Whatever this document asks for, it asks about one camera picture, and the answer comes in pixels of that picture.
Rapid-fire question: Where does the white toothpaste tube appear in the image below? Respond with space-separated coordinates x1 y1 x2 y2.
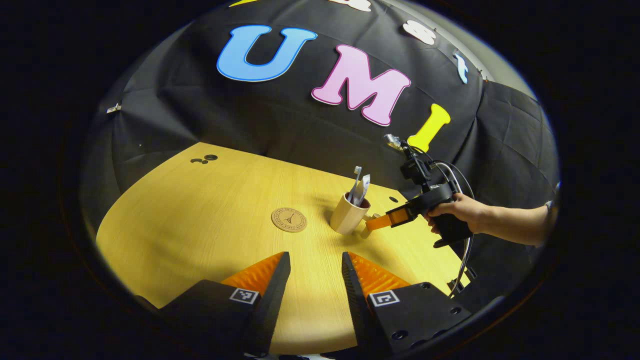
353 174 371 207

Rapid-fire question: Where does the pale blue toothbrush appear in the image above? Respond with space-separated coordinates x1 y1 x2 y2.
347 166 363 203

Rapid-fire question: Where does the wooden desktop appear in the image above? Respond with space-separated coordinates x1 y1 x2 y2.
95 142 471 356

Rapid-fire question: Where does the round brown coaster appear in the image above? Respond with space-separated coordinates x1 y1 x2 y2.
271 207 308 233

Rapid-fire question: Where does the grey cable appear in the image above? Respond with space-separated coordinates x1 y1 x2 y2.
430 160 476 297

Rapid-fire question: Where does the beige cup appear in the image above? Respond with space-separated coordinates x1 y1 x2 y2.
329 192 381 239

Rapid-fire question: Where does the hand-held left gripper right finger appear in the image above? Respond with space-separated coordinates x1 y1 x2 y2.
342 251 472 357

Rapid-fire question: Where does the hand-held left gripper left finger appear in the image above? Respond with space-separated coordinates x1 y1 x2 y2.
160 251 292 357

